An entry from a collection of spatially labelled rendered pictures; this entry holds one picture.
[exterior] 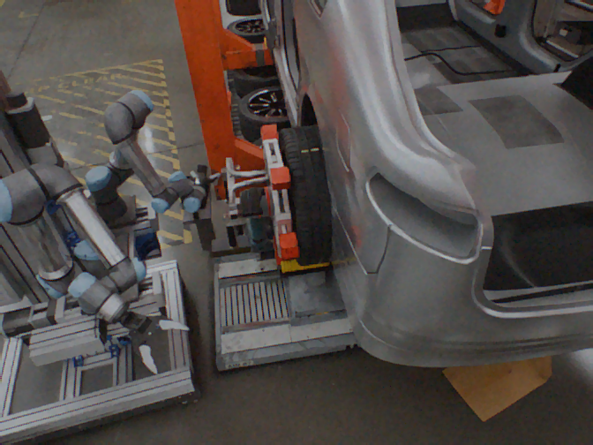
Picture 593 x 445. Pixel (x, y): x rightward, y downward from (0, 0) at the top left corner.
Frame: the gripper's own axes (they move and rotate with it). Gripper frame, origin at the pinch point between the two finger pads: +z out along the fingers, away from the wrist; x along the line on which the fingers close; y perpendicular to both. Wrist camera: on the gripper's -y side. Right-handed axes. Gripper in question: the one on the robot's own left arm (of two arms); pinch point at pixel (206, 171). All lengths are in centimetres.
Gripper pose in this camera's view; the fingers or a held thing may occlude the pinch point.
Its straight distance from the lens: 239.8
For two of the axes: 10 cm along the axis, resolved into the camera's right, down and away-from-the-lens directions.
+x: 10.0, 0.8, 0.2
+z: 0.3, -5.0, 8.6
